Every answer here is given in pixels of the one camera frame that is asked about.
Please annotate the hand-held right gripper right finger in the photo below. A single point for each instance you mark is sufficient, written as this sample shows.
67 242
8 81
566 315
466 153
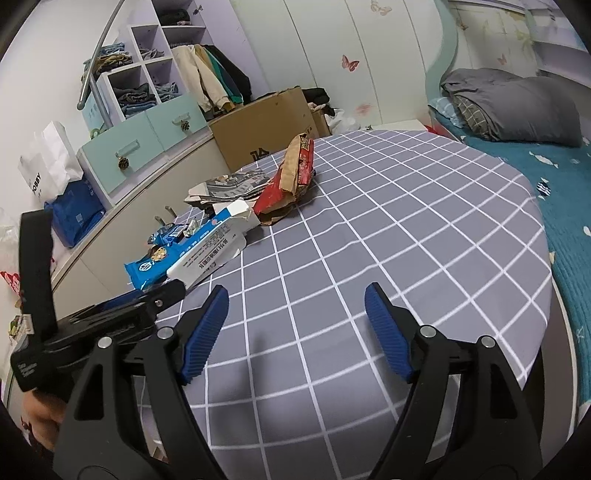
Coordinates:
385 327

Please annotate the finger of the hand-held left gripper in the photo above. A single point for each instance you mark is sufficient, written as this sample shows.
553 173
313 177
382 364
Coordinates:
171 293
120 304

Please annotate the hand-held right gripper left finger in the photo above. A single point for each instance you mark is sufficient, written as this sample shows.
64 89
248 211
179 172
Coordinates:
207 332

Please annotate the blue snack packet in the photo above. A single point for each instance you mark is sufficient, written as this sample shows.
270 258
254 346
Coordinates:
147 267

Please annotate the white blue medicine box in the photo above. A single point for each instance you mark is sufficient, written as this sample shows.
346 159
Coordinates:
207 249

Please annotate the small green white wrapper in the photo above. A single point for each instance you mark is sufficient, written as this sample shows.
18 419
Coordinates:
193 227

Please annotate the grey printed paper carton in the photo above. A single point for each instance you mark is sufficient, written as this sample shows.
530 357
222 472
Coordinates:
231 184

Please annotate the red brown snack bag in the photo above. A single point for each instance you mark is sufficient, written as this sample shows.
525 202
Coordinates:
300 166

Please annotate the person's left hand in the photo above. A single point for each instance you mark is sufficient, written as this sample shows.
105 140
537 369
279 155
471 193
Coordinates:
44 415

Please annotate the clear plastic bag red print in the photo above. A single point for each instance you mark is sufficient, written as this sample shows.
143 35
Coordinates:
7 249

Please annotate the low white cabinet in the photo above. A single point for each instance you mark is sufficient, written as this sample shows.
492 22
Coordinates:
101 249

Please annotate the blue shopping bag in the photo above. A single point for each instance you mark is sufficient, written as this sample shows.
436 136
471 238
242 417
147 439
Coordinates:
74 212

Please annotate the round table grey checked cloth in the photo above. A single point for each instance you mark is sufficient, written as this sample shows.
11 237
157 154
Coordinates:
369 230

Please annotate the white paper bag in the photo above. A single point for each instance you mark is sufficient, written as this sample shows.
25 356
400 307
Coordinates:
46 161

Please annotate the pine cone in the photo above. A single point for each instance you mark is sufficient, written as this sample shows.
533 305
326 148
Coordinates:
184 124
123 164

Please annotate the teal drawer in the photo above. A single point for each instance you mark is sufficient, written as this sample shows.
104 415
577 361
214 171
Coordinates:
106 157
171 115

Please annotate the green toy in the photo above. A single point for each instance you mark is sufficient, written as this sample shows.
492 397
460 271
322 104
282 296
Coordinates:
95 132

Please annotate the light blue card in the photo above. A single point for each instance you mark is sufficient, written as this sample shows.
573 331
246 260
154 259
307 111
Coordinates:
94 115

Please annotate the large cardboard box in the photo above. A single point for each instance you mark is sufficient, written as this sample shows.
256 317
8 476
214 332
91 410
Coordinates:
258 129

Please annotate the dark grey folded clothes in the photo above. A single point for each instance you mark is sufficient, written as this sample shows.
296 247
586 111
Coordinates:
135 99

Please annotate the folded denim stack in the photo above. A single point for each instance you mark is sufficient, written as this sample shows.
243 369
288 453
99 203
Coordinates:
167 91

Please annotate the white low platform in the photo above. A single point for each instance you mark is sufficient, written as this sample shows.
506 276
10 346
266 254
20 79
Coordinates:
397 126

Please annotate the red box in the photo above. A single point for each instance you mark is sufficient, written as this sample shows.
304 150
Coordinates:
428 129

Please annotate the white plastic bag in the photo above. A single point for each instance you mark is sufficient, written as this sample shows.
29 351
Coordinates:
344 121

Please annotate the small cardboard box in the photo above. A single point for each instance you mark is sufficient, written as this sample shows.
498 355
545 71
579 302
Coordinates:
321 122

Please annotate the cream jacket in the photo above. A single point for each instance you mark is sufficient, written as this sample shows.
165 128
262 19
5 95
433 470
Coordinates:
203 78

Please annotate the green jacket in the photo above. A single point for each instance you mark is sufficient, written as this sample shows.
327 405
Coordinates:
228 83

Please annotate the teal bed blanket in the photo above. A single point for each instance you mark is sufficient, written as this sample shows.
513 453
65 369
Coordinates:
568 207

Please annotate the metal handrail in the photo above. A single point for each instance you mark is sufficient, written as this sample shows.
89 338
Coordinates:
91 62

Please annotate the brown folded clothes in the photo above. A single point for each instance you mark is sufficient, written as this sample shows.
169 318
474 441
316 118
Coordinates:
111 63

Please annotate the blue plaid pillow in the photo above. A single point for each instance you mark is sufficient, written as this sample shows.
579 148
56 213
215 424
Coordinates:
441 108

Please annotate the grey checked blanket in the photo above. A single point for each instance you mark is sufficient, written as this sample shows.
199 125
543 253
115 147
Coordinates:
471 117

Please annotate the black jacket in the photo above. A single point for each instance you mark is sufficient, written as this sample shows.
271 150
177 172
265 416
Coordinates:
238 74

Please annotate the blue folded jeans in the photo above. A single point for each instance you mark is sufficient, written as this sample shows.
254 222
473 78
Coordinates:
111 50

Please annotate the black clothes heap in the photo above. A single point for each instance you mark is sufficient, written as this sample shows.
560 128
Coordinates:
318 97

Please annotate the grey duvet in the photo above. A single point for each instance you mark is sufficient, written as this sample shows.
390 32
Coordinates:
517 106

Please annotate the lilac shelf unit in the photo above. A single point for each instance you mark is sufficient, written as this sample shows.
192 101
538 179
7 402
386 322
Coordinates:
249 46

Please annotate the pink butterfly sticker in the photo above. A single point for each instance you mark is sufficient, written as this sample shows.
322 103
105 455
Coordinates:
350 62

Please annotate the white wardrobe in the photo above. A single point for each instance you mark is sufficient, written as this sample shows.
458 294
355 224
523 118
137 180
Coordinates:
392 55

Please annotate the black folded clothes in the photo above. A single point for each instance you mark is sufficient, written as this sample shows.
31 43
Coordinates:
174 11

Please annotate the pale butterfly sticker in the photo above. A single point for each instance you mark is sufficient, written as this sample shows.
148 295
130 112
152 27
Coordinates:
381 7

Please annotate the teal bunk bed frame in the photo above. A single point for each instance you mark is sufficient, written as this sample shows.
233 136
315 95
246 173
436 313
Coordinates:
445 41

